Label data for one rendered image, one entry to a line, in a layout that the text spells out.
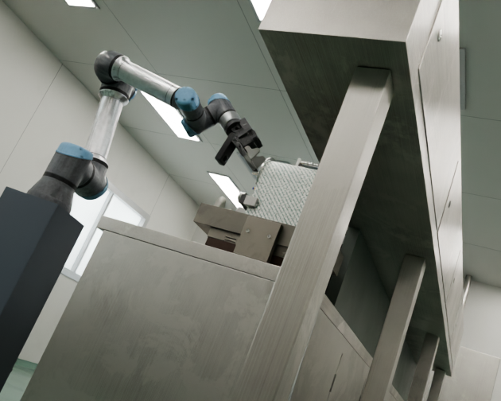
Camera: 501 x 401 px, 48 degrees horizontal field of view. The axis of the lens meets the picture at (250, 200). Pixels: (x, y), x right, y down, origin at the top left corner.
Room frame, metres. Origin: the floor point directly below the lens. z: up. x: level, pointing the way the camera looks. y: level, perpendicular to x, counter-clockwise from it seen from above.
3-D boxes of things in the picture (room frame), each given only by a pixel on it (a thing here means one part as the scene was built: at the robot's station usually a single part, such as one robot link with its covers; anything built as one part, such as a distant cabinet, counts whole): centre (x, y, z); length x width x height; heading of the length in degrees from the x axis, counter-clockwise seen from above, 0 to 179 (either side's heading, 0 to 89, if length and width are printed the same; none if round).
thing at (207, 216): (1.54, -0.09, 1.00); 0.40 x 0.16 x 0.06; 63
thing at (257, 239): (1.45, -0.06, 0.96); 0.10 x 0.03 x 0.11; 63
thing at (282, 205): (1.66, -0.10, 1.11); 0.23 x 0.01 x 0.18; 63
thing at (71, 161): (1.86, 0.61, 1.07); 0.13 x 0.12 x 0.14; 163
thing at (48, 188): (1.86, 0.61, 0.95); 0.15 x 0.15 x 0.10
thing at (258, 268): (2.59, -0.49, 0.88); 2.52 x 0.66 x 0.04; 153
